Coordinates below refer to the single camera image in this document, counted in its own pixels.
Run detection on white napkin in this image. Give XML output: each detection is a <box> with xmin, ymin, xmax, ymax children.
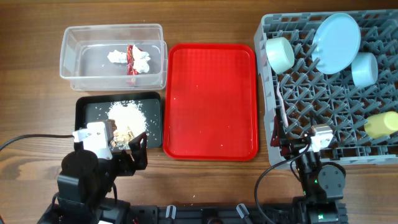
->
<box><xmin>107</xmin><ymin>45</ymin><xmax>150</xmax><ymax>75</ymax></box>

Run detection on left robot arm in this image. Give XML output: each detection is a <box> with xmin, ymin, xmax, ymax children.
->
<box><xmin>38</xmin><ymin>133</ymin><xmax>147</xmax><ymax>223</ymax></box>

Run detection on black plastic tray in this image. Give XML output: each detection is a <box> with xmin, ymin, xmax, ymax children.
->
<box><xmin>75</xmin><ymin>92</ymin><xmax>162</xmax><ymax>148</ymax></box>

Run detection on light blue bowl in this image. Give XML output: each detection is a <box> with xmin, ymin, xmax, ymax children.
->
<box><xmin>351</xmin><ymin>52</ymin><xmax>378</xmax><ymax>88</ymax></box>

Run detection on grey dishwasher rack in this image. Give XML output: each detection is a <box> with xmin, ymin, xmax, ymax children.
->
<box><xmin>254</xmin><ymin>9</ymin><xmax>397</xmax><ymax>166</ymax></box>

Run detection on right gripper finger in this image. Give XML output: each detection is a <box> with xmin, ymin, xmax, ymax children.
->
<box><xmin>270</xmin><ymin>115</ymin><xmax>284</xmax><ymax>147</ymax></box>
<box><xmin>310</xmin><ymin>113</ymin><xmax>323</xmax><ymax>126</ymax></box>

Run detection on red snack wrapper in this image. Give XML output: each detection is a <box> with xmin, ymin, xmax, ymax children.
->
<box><xmin>126</xmin><ymin>45</ymin><xmax>149</xmax><ymax>76</ymax></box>

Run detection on light blue plate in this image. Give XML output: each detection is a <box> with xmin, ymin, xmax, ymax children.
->
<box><xmin>312</xmin><ymin>13</ymin><xmax>361</xmax><ymax>74</ymax></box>

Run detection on red serving tray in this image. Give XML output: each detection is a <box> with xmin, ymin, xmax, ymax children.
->
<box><xmin>163</xmin><ymin>43</ymin><xmax>259</xmax><ymax>161</ymax></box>

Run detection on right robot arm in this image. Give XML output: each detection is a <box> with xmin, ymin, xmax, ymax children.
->
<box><xmin>271</xmin><ymin>114</ymin><xmax>348</xmax><ymax>223</ymax></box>

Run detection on green bowl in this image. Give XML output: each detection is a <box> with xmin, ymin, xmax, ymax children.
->
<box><xmin>266</xmin><ymin>37</ymin><xmax>295</xmax><ymax>74</ymax></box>

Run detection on clear plastic bin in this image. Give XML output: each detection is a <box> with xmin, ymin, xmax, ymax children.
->
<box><xmin>60</xmin><ymin>24</ymin><xmax>167</xmax><ymax>91</ymax></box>

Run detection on white plastic fork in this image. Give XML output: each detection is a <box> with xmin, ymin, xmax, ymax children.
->
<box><xmin>276</xmin><ymin>82</ymin><xmax>289</xmax><ymax>128</ymax></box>

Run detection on rice and food scraps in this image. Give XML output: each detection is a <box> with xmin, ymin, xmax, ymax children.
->
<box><xmin>107</xmin><ymin>100</ymin><xmax>148</xmax><ymax>149</ymax></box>

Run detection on yellow plastic cup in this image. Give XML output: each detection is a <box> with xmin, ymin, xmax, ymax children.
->
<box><xmin>364</xmin><ymin>111</ymin><xmax>397</xmax><ymax>139</ymax></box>

